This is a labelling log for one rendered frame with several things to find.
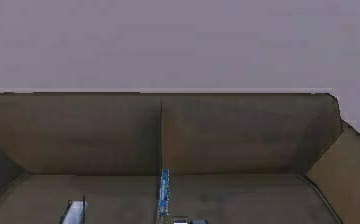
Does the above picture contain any blue game tablet box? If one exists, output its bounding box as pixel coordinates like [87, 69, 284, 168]
[157, 168, 172, 217]

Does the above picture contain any white box with black edges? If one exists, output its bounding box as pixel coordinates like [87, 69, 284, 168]
[57, 194, 89, 224]

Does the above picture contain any brown sofa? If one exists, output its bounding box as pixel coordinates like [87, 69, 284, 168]
[0, 92, 360, 224]

